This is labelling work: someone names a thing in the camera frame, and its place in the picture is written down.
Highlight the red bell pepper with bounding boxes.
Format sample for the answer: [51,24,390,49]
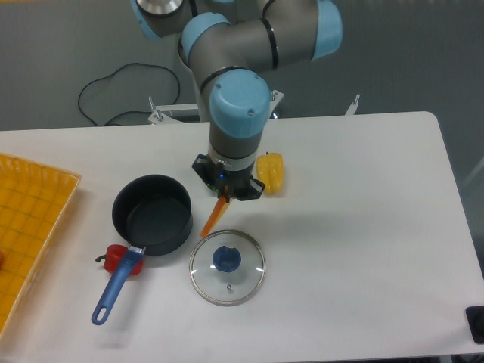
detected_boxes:
[95,244,144,276]

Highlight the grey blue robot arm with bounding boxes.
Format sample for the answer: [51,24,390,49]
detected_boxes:
[132,1,343,201]

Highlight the white bracket right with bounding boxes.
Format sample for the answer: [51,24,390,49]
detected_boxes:
[345,94,361,116]

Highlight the yellow bell pepper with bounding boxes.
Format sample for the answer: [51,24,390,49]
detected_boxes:
[256,153,284,194]

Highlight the yellow plastic basket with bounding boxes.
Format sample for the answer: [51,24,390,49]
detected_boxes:
[1,154,82,335]

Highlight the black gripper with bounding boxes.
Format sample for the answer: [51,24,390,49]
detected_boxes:
[192,154,265,200]

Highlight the glass lid blue knob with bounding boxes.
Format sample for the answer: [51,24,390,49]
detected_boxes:
[188,229,266,307]

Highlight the dark pot blue handle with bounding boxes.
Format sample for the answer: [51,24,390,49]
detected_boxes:
[91,175,193,325]

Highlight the black object table corner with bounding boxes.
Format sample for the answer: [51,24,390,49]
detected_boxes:
[465,306,484,344]

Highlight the black cable on floor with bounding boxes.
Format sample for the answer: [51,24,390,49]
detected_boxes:
[77,62,182,127]

